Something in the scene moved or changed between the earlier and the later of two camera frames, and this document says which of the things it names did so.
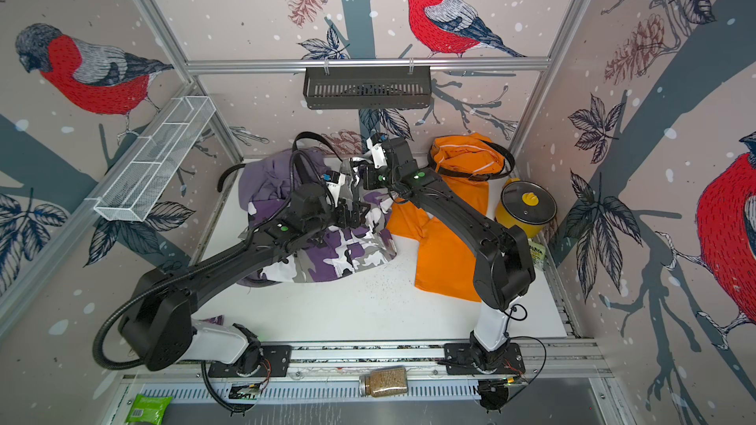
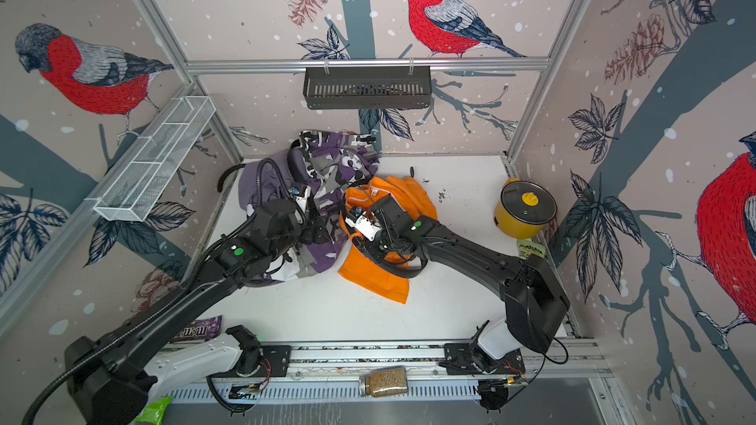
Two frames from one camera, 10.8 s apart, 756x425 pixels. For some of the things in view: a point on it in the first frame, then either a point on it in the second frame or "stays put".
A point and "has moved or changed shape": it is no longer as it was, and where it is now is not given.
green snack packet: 537,251 stays put
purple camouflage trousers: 331,253 has moved or changed shape
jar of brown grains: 384,381 stays put
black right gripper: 371,176 to 370,248
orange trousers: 443,264 to 354,266
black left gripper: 355,219 to 310,235
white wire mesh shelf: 145,184 stays put
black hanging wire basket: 324,91 stays put
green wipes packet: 148,409 stays put
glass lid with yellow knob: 529,203 stays put
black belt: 222,177 stays put
